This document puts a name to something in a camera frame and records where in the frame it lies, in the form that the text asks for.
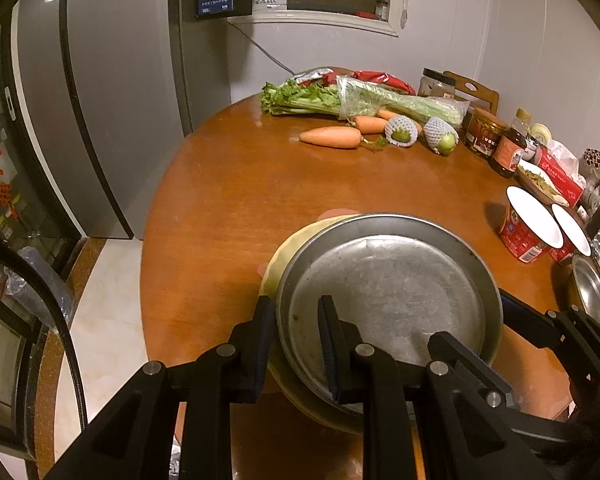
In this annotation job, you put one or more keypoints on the pale yellow shell-shaped plate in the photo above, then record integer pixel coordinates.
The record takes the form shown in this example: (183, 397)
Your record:
(280, 265)

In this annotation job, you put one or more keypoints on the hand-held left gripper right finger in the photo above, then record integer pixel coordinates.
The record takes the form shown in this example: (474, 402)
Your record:
(335, 355)

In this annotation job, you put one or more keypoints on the red snack packet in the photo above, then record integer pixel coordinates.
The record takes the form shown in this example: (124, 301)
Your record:
(380, 79)

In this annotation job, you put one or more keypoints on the clear jar with black lid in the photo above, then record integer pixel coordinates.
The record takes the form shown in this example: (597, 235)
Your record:
(437, 85)

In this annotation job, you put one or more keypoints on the glass door cabinet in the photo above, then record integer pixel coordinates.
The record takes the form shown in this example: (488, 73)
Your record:
(5, 185)

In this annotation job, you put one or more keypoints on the clear plastic bottle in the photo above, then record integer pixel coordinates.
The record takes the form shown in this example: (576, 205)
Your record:
(40, 290)

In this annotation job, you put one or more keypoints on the pale yellow plastic container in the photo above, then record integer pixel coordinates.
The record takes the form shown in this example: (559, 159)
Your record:
(541, 133)

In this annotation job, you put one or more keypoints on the green fruit in foam net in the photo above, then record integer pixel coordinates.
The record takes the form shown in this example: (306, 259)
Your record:
(441, 137)
(401, 131)

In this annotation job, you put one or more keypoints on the celery in plastic bag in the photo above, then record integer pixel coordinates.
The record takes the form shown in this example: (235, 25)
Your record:
(360, 100)

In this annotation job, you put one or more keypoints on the chili sauce jar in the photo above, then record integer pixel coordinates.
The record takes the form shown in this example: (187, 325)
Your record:
(485, 132)

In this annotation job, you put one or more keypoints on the round metal pan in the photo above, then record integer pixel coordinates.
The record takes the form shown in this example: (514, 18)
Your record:
(400, 280)

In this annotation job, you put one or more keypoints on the white box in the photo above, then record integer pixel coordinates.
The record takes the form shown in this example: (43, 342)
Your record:
(269, 2)

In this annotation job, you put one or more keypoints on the blue box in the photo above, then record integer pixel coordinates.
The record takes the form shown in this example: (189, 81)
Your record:
(222, 4)

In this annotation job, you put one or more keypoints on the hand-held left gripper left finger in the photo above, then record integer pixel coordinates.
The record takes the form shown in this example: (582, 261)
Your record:
(257, 355)

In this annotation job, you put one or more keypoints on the red instant noodle bowl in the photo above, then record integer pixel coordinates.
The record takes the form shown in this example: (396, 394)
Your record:
(575, 232)
(532, 215)

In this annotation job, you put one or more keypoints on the red tissue box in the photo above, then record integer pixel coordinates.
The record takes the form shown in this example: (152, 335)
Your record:
(560, 175)

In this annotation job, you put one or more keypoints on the stainless steel bowl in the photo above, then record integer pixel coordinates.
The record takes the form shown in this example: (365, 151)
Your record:
(587, 290)

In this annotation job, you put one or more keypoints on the small bottle on windowsill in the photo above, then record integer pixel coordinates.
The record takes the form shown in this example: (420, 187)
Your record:
(382, 10)

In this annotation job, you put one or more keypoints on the wooden chair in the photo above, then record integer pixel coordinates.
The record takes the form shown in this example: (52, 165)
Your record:
(477, 92)

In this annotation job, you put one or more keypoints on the pink bear-shaped plate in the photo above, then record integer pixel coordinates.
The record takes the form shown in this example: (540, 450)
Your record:
(337, 213)

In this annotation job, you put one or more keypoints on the brown sauce bottle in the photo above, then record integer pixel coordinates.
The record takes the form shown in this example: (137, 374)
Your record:
(509, 155)

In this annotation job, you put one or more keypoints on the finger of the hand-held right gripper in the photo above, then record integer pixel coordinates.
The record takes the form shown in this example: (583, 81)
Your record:
(530, 325)
(570, 435)

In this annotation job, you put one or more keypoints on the grey refrigerator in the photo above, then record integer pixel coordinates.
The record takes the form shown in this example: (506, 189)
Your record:
(115, 100)

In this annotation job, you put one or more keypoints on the plate of pickled vegetables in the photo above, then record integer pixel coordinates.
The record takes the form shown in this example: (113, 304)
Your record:
(542, 182)

